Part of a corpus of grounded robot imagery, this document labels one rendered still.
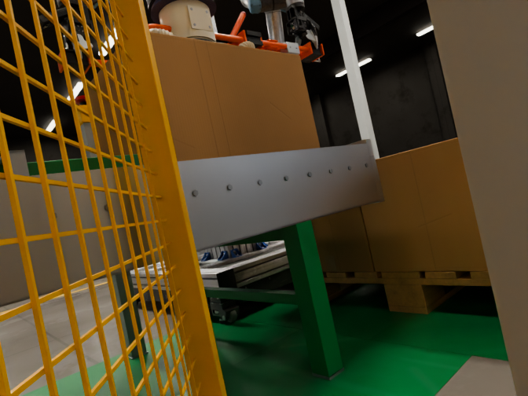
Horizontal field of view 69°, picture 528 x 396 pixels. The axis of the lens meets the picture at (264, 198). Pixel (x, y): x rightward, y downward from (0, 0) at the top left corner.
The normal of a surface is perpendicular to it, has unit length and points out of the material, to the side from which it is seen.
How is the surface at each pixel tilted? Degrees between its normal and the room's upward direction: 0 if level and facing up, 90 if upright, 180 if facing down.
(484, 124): 90
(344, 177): 90
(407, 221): 90
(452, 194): 90
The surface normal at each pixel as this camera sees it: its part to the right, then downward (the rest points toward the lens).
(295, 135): 0.65, -0.15
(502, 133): -0.74, 0.15
